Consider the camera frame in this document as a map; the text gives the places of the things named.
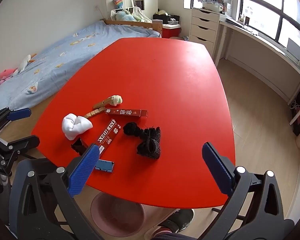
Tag light blue printed blanket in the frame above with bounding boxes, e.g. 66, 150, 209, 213
0, 20, 162, 110

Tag large curved window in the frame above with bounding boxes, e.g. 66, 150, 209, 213
240, 0, 300, 63

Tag white sock ball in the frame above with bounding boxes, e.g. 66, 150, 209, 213
62, 113, 93, 141

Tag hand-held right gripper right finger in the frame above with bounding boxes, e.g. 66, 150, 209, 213
202, 142, 295, 240

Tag pink plush toy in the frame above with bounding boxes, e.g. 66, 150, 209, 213
0, 68, 18, 87

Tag long dark red box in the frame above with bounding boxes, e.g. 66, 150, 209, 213
104, 108, 148, 119
94, 119, 122, 153

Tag white desk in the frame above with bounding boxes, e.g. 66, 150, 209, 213
215, 17, 300, 125

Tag white drawer cabinet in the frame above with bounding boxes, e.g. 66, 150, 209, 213
189, 7, 220, 63

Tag person's black shoe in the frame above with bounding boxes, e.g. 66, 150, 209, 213
159, 209, 195, 233

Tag pink trash bin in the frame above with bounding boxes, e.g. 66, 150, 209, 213
90, 192, 147, 238

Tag white duck plush toy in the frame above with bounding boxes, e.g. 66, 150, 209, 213
14, 54, 38, 75

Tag small blue box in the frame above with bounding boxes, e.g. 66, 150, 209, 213
94, 159, 115, 173

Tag person's leg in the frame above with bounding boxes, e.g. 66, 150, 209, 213
152, 226, 190, 240

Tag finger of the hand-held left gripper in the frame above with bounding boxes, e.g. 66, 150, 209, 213
0, 107, 32, 137
0, 135, 41, 175

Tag cables under desk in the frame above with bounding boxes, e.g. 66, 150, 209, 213
289, 95, 300, 110

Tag notched wooden block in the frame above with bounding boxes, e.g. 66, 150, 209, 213
83, 107, 106, 118

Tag green white plush toy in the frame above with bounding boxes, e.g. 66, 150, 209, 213
109, 95, 123, 107

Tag black bag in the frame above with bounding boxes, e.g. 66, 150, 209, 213
153, 14, 180, 26

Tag white board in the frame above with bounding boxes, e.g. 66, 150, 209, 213
286, 38, 300, 60

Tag blue green plush toy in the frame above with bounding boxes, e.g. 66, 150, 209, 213
111, 8, 153, 23

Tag red storage box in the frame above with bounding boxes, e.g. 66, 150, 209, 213
162, 26, 180, 39

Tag wooden bed frame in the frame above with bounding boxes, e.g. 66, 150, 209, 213
100, 19, 163, 38

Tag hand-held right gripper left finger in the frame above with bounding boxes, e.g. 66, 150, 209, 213
9, 143, 101, 240

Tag black sock ball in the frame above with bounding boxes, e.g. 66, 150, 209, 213
122, 122, 143, 137

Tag plain wooden block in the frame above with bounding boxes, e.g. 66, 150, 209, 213
93, 98, 113, 109

